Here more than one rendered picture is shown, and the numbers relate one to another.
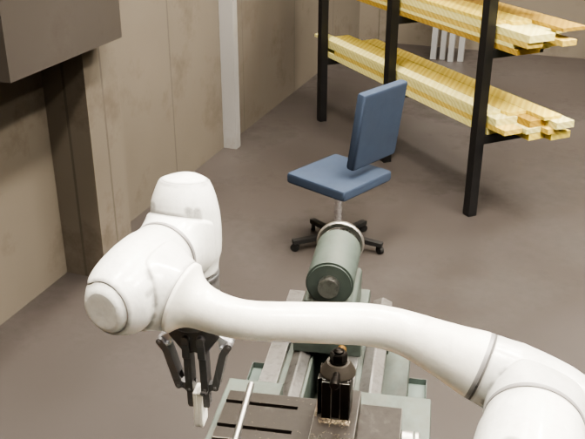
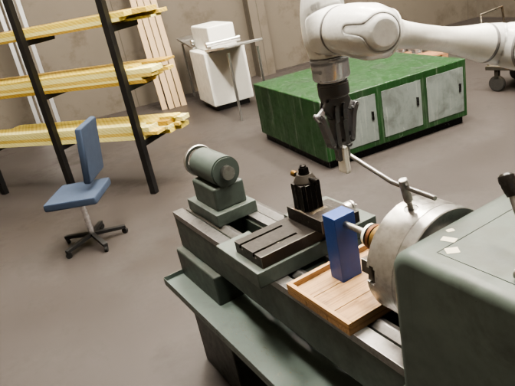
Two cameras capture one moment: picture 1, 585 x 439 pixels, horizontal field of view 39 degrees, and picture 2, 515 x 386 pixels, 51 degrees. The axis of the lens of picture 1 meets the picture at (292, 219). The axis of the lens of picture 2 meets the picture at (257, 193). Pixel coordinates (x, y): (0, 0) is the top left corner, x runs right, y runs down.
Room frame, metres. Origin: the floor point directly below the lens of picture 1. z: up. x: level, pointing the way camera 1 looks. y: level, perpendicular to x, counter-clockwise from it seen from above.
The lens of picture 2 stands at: (0.26, 1.10, 1.84)
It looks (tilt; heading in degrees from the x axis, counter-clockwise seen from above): 22 degrees down; 323
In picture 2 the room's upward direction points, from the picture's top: 12 degrees counter-clockwise
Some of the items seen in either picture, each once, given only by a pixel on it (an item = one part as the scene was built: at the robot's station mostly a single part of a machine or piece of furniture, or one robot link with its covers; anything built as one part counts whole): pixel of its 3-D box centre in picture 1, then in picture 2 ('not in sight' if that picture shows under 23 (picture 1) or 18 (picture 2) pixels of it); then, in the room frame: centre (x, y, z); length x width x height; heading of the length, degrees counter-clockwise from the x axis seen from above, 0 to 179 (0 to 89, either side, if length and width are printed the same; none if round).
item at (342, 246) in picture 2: not in sight; (342, 244); (1.30, 0.02, 1.00); 0.08 x 0.06 x 0.23; 80
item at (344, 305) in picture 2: not in sight; (361, 282); (1.23, 0.03, 0.89); 0.36 x 0.30 x 0.04; 80
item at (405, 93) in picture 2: not in sight; (355, 102); (3.97, -3.28, 0.33); 1.66 x 1.54 x 0.65; 72
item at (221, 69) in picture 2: not in sight; (219, 64); (6.94, -3.80, 0.60); 2.56 x 0.65 x 1.21; 160
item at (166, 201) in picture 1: (182, 226); (326, 21); (1.11, 0.16, 1.70); 0.13 x 0.11 x 0.16; 160
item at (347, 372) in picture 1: (338, 367); (304, 177); (1.55, -0.10, 1.14); 0.08 x 0.08 x 0.03
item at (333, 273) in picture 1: (333, 285); (215, 181); (2.14, -0.12, 1.01); 0.30 x 0.20 x 0.29; 170
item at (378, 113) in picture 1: (342, 169); (79, 188); (4.37, -0.28, 0.49); 0.57 x 0.55 x 0.98; 67
